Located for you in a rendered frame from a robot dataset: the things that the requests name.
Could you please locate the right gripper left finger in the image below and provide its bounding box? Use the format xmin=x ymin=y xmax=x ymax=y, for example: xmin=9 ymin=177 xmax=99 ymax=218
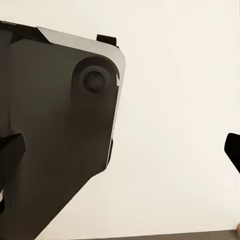
xmin=0 ymin=133 xmax=26 ymax=193

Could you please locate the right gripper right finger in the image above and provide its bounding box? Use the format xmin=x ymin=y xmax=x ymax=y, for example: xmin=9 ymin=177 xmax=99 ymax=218
xmin=224 ymin=133 xmax=240 ymax=173

